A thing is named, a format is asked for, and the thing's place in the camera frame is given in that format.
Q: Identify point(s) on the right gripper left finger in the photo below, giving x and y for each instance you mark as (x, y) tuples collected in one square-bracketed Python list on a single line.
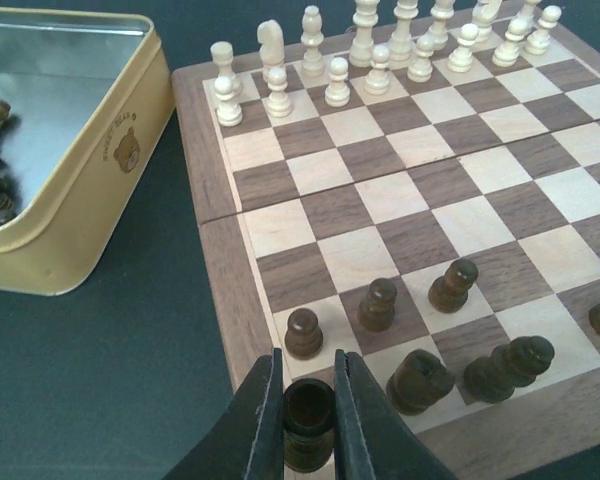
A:
[(247, 440)]

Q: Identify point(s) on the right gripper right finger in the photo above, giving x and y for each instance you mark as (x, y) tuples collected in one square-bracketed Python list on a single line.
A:
[(371, 439)]

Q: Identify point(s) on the dark rook piece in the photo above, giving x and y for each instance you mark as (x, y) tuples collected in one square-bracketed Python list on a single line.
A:
[(308, 421)]

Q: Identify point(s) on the dark knight piece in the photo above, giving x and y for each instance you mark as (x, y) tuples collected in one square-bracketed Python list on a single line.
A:
[(419, 382)]

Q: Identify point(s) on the dark pawn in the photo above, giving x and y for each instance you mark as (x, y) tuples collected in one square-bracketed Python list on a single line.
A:
[(376, 311), (449, 292), (304, 337)]

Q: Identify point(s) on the dark bishop piece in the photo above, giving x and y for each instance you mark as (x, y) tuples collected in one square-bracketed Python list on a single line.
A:
[(517, 364)]

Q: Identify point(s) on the wooden chess board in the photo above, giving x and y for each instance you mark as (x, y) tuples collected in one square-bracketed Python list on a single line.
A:
[(499, 165)]

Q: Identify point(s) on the white chess pawn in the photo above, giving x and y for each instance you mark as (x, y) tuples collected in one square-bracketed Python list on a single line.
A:
[(228, 111)]

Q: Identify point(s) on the white chess piece rook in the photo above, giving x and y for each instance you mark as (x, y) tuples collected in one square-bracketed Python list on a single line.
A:
[(222, 56)]

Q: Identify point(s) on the white bishop piece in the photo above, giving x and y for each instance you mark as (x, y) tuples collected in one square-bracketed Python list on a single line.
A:
[(312, 64)]

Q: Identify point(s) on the yellow tin box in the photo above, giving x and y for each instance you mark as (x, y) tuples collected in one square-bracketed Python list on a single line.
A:
[(90, 96)]

